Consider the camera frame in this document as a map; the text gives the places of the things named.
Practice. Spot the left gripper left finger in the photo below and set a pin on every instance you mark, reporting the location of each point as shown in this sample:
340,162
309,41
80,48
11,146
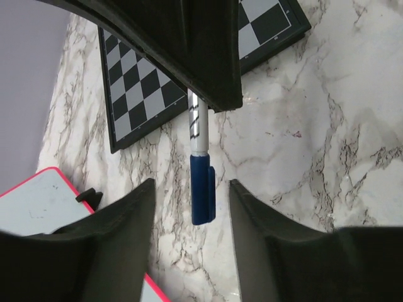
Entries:
102,257

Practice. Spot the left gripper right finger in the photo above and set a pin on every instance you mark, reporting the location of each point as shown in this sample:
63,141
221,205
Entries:
279,259

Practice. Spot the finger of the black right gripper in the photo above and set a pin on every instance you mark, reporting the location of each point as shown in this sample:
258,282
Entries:
194,42

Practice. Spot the white blue whiteboard marker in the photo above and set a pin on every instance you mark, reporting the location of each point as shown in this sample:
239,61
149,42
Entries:
198,120

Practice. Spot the pink framed whiteboard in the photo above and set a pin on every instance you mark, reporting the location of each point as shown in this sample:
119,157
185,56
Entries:
46,202

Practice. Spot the blue marker cap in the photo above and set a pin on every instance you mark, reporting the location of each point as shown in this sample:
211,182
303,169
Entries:
203,195

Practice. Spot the black whiteboard stand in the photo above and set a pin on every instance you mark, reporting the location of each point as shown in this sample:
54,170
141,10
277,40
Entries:
90,198

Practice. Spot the black white chessboard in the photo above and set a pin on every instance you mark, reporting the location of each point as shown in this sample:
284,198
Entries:
140,98

